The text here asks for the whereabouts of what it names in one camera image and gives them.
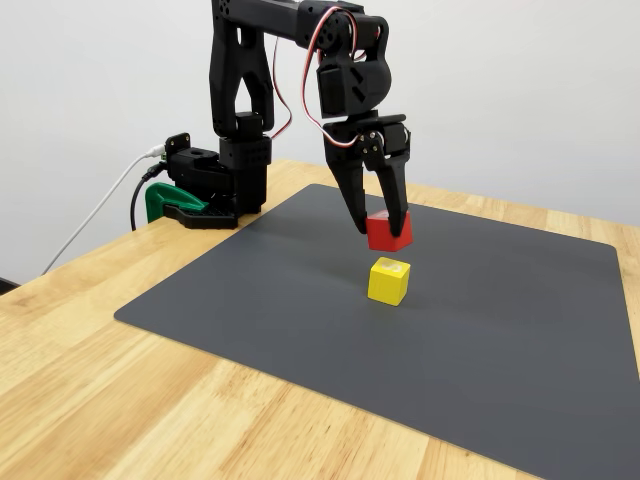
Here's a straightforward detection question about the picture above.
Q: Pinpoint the red letter B block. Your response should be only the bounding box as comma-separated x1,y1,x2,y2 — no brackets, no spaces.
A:
364,209,415,252

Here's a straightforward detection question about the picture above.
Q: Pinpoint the yellow letter S block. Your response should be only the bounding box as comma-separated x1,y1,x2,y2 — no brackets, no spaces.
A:
368,256,412,307

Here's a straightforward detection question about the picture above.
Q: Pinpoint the dark grey rubber mat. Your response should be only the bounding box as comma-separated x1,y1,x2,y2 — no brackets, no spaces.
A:
113,183,640,480

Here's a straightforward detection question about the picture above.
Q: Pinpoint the black controller board holder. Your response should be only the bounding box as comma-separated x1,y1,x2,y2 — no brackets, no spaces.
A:
164,132,192,169

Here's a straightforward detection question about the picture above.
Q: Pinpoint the green table clamp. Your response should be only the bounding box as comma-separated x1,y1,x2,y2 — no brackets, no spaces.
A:
144,182,209,221

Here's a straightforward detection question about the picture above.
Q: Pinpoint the red white black servo cable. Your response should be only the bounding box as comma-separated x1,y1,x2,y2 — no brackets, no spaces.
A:
301,3,362,150
271,34,296,142

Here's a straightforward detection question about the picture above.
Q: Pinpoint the black power cable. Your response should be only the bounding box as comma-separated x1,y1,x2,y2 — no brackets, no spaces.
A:
129,163,165,232

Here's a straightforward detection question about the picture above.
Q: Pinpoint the white power cable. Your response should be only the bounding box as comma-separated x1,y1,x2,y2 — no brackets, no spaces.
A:
42,143,167,276

